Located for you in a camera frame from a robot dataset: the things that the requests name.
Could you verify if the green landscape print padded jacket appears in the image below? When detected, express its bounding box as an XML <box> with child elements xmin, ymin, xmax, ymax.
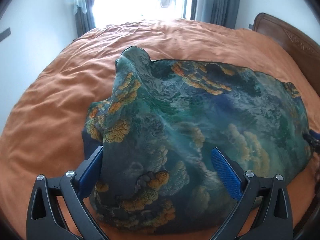
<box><xmin>82</xmin><ymin>47</ymin><xmax>312</xmax><ymax>234</ymax></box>

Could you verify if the orange bed duvet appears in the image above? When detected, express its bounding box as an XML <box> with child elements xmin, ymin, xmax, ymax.
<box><xmin>1</xmin><ymin>20</ymin><xmax>319</xmax><ymax>238</ymax></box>

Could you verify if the carved wooden headboard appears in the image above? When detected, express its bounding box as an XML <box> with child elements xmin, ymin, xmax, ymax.
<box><xmin>253</xmin><ymin>13</ymin><xmax>320</xmax><ymax>93</ymax></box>

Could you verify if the right grey-blue curtain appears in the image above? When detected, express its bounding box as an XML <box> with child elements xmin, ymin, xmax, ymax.
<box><xmin>190</xmin><ymin>0</ymin><xmax>240</xmax><ymax>29</ymax></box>

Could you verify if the grey-blue curtain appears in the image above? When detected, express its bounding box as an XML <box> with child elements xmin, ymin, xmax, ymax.
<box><xmin>73</xmin><ymin>0</ymin><xmax>95</xmax><ymax>37</ymax></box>
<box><xmin>190</xmin><ymin>0</ymin><xmax>240</xmax><ymax>29</ymax></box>

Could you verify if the left grey-blue curtain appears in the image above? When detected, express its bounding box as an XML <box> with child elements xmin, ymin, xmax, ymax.
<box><xmin>73</xmin><ymin>0</ymin><xmax>95</xmax><ymax>37</ymax></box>

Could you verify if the hanging laundry on balcony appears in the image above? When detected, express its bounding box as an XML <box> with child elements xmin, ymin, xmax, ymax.
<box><xmin>159</xmin><ymin>0</ymin><xmax>176</xmax><ymax>8</ymax></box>

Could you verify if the white cloth on coat rack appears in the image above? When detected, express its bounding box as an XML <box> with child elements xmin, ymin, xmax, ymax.
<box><xmin>73</xmin><ymin>0</ymin><xmax>87</xmax><ymax>15</ymax></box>

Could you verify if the grey wall switch plate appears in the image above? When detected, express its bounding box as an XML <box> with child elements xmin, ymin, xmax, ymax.
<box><xmin>0</xmin><ymin>28</ymin><xmax>11</xmax><ymax>42</ymax></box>

